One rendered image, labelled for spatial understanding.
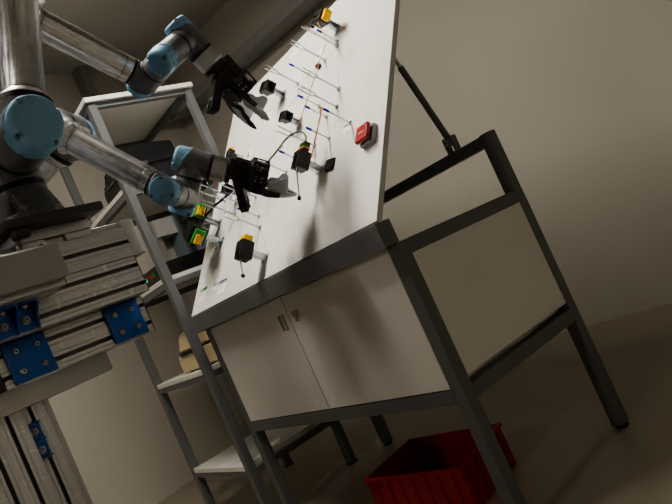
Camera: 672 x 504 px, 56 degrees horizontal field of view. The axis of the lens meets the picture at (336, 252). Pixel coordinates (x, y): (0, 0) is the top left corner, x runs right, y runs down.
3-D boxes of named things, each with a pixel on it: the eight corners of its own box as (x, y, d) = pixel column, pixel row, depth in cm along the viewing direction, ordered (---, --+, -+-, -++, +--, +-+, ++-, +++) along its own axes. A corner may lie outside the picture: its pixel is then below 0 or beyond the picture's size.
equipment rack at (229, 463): (271, 524, 246) (82, 97, 251) (208, 517, 292) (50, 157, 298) (360, 459, 278) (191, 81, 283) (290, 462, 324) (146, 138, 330)
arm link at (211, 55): (198, 56, 170) (188, 67, 177) (210, 69, 172) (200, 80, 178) (215, 40, 174) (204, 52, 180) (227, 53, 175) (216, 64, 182)
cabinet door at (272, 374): (329, 409, 202) (279, 297, 203) (250, 421, 244) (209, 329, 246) (333, 406, 203) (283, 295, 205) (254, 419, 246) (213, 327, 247)
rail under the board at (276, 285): (385, 247, 155) (374, 223, 155) (196, 334, 246) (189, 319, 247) (399, 241, 159) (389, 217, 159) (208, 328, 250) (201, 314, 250)
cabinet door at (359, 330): (448, 391, 159) (384, 249, 160) (328, 410, 201) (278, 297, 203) (454, 386, 161) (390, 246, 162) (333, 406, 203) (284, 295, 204)
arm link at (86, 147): (24, 91, 165) (184, 176, 161) (47, 101, 176) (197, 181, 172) (5, 130, 166) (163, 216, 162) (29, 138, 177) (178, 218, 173)
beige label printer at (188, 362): (206, 367, 257) (187, 323, 258) (183, 375, 273) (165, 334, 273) (262, 339, 277) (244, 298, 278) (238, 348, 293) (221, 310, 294)
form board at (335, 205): (195, 318, 248) (191, 317, 247) (238, 108, 290) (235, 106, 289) (382, 223, 157) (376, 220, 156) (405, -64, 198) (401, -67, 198)
